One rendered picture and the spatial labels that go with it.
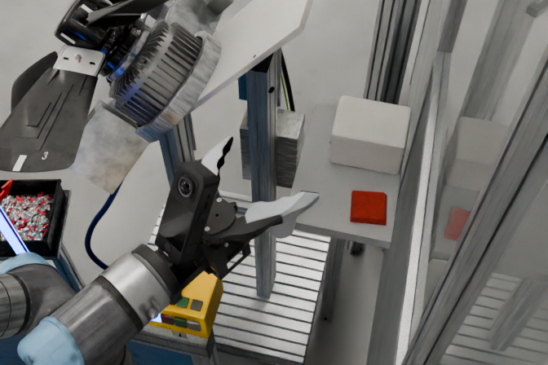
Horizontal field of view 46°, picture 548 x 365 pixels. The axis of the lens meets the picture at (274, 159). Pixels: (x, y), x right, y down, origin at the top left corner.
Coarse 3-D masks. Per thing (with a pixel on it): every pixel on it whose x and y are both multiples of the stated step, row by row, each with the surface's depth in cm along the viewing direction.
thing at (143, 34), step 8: (144, 24) 136; (144, 32) 132; (136, 40) 133; (144, 40) 132; (136, 48) 130; (128, 56) 130; (120, 64) 132; (128, 64) 131; (112, 72) 137; (120, 72) 132; (112, 80) 135
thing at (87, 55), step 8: (64, 48) 129; (72, 48) 129; (80, 48) 129; (64, 56) 128; (72, 56) 128; (88, 56) 128; (96, 56) 128; (104, 56) 128; (56, 64) 127; (64, 64) 127; (72, 64) 127; (80, 64) 127; (88, 64) 127; (96, 64) 127; (80, 72) 126; (88, 72) 126; (96, 72) 126
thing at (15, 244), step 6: (0, 216) 109; (0, 222) 111; (6, 222) 111; (0, 228) 113; (6, 228) 112; (6, 234) 114; (12, 234) 113; (12, 240) 116; (12, 246) 118; (18, 246) 117; (18, 252) 119; (24, 252) 119
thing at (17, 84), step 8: (48, 56) 142; (56, 56) 140; (40, 64) 144; (48, 64) 142; (24, 72) 149; (32, 72) 146; (40, 72) 144; (16, 80) 153; (24, 80) 149; (32, 80) 146; (16, 88) 152; (24, 88) 148; (16, 96) 151; (16, 104) 151
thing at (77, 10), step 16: (80, 0) 126; (96, 0) 129; (64, 16) 135; (80, 16) 126; (64, 32) 127; (80, 32) 127; (96, 32) 128; (112, 32) 130; (128, 32) 130; (96, 48) 130; (112, 48) 131; (128, 48) 130; (112, 64) 130
